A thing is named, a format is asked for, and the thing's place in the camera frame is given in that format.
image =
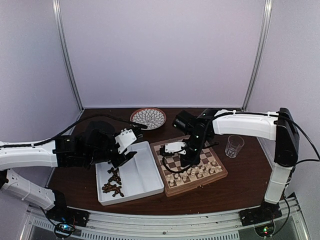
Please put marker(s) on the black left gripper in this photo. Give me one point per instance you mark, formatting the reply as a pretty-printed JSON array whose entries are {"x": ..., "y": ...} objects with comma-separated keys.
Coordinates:
[{"x": 123, "y": 159}]

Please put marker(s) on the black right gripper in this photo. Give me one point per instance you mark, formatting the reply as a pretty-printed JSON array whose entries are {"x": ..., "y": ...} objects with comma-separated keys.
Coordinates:
[{"x": 186, "y": 160}]

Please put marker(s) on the white chess rook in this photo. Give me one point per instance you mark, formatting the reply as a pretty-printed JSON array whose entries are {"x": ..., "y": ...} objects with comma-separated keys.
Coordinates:
[{"x": 212, "y": 170}]

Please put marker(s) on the white chess king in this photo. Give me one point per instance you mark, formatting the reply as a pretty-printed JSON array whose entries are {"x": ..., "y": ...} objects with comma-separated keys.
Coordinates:
[{"x": 192, "y": 174}]

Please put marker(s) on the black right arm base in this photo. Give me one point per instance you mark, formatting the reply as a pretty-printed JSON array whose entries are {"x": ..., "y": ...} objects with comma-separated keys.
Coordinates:
[{"x": 262, "y": 218}]

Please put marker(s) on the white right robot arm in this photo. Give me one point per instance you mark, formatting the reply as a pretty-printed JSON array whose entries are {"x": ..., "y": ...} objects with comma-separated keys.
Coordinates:
[{"x": 275, "y": 126}]

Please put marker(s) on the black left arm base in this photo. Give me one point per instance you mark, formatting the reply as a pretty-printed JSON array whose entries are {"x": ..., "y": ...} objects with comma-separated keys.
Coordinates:
[{"x": 63, "y": 218}]

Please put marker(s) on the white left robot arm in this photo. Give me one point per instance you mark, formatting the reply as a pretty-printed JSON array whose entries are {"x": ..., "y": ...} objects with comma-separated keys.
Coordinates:
[{"x": 58, "y": 152}]

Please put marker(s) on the pile of dark chess pieces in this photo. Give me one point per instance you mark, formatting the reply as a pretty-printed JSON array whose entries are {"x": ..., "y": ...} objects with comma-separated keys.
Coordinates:
[{"x": 114, "y": 184}]

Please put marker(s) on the wooden chess board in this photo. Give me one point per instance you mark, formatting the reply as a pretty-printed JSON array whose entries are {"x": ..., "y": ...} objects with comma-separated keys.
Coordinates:
[{"x": 207, "y": 155}]

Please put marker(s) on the clear drinking glass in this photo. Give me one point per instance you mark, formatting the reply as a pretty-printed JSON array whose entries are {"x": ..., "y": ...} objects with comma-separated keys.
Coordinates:
[{"x": 234, "y": 145}]

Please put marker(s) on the floral patterned ceramic plate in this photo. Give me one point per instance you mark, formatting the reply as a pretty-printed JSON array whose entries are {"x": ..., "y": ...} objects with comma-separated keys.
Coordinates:
[{"x": 151, "y": 117}]

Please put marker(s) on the white compartment tray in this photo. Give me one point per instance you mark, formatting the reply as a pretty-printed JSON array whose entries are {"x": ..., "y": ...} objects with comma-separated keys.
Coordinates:
[{"x": 139, "y": 177}]

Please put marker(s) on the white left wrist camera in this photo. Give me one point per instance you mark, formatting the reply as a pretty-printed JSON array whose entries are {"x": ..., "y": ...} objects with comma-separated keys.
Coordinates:
[{"x": 126, "y": 137}]

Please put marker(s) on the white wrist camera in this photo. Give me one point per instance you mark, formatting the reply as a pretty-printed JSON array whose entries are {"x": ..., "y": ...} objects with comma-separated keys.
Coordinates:
[
  {"x": 126, "y": 137},
  {"x": 169, "y": 149}
]

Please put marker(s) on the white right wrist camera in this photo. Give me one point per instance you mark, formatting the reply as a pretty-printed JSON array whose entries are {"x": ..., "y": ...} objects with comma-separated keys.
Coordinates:
[{"x": 169, "y": 149}]

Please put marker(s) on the aluminium corner post left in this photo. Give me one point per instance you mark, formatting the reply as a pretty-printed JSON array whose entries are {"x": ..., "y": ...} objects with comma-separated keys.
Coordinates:
[{"x": 66, "y": 57}]

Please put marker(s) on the aluminium corner post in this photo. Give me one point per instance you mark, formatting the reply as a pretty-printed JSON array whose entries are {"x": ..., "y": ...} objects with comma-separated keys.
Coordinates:
[
  {"x": 66, "y": 57},
  {"x": 264, "y": 30}
]

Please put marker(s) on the aluminium corner post right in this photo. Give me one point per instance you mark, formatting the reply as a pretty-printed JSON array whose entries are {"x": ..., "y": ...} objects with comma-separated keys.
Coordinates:
[{"x": 264, "y": 30}]

